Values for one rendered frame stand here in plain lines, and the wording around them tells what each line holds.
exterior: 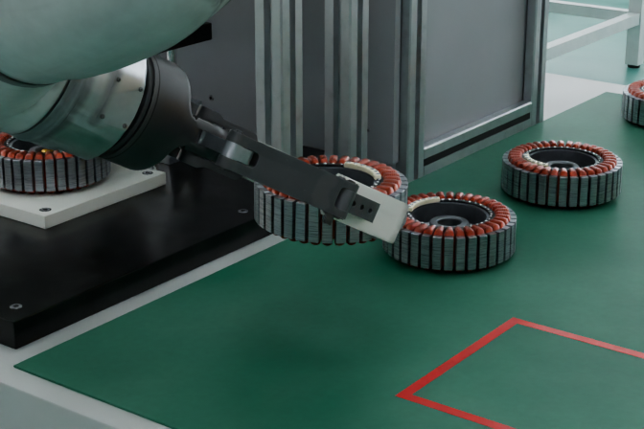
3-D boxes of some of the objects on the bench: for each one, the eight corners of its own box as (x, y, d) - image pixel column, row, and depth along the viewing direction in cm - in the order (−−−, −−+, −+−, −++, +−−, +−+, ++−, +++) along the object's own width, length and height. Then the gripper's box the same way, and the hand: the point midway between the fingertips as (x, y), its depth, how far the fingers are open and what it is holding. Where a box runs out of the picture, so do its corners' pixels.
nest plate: (45, 229, 117) (44, 215, 117) (-70, 195, 126) (-71, 182, 126) (166, 184, 129) (166, 171, 128) (54, 155, 137) (53, 144, 137)
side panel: (407, 185, 136) (414, -155, 125) (381, 179, 137) (386, -156, 127) (543, 122, 157) (559, -173, 147) (519, 118, 159) (533, -174, 148)
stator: (60, 204, 120) (57, 163, 119) (-40, 185, 125) (-44, 145, 124) (135, 169, 129) (133, 130, 128) (38, 152, 134) (35, 115, 133)
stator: (579, 169, 140) (581, 132, 139) (643, 202, 130) (647, 164, 129) (480, 181, 136) (481, 145, 135) (540, 217, 126) (541, 178, 125)
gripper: (6, 111, 97) (238, 205, 112) (183, 201, 80) (431, 298, 94) (49, 12, 97) (275, 119, 112) (236, 80, 80) (476, 196, 94)
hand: (330, 193), depth 102 cm, fingers closed on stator, 11 cm apart
